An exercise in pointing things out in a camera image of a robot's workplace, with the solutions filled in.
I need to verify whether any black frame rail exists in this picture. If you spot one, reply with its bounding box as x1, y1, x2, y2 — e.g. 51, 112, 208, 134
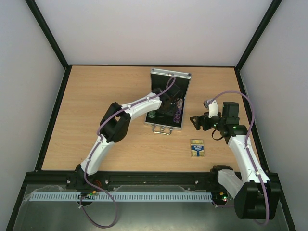
24, 170, 280, 191

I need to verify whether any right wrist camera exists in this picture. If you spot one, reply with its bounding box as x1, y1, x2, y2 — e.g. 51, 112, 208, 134
204, 99, 219, 118

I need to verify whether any aluminium poker case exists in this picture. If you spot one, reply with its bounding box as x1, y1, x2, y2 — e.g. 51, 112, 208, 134
145, 68, 192, 135

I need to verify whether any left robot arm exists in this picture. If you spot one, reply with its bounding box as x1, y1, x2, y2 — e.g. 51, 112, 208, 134
71, 83, 182, 188

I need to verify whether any purple chip stack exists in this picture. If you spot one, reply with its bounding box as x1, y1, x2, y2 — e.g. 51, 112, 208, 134
173, 99, 183, 123

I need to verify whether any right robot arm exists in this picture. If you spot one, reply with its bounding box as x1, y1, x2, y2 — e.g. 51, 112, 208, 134
190, 100, 281, 220

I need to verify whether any green chip stack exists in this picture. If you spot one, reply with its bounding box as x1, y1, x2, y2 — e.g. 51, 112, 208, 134
148, 111, 156, 119

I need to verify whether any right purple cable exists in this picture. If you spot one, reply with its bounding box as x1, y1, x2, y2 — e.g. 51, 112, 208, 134
211, 90, 270, 226

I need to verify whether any purple cable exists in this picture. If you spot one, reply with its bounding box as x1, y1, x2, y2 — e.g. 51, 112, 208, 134
80, 76, 176, 228
211, 90, 270, 226

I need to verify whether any playing card box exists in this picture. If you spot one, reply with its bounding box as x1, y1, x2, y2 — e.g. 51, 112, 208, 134
190, 139, 205, 157

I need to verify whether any grey slotted cable duct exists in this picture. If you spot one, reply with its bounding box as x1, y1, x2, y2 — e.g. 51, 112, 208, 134
29, 192, 212, 202

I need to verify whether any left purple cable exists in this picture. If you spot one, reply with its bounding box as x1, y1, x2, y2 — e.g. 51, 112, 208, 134
80, 76, 176, 228

